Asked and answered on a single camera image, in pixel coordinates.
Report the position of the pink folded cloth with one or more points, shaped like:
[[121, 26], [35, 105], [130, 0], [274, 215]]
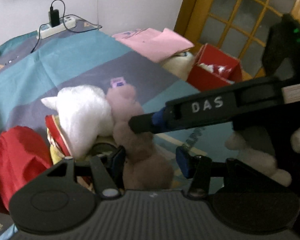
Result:
[[155, 45]]

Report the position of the wooden lattice door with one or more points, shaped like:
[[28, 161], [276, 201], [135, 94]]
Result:
[[237, 27]]

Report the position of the cream pillow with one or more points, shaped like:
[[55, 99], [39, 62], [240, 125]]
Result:
[[179, 65]]

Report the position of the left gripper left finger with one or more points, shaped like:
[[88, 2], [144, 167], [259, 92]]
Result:
[[113, 158]]

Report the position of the white plush toy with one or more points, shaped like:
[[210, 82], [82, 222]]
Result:
[[84, 114]]

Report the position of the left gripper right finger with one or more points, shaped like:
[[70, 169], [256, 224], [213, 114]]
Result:
[[188, 164]]

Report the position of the blue grey patterned bedsheet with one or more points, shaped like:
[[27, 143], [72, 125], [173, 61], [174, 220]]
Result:
[[67, 60]]

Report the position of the yellow green cloth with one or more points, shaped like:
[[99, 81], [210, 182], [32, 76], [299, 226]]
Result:
[[59, 148]]

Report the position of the red cloth bag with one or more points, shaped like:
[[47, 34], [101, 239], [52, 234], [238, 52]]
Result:
[[23, 156]]

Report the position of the white power strip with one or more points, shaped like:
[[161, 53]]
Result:
[[46, 30]]

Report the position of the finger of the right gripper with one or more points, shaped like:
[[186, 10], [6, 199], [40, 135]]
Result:
[[156, 122]]

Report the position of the black charger adapter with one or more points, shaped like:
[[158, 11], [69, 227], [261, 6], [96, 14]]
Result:
[[54, 17]]

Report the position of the red gift box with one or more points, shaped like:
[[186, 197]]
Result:
[[212, 68]]

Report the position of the white gloved hand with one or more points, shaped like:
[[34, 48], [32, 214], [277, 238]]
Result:
[[263, 162]]

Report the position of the brown pink plush toy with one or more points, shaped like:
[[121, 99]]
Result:
[[145, 168]]

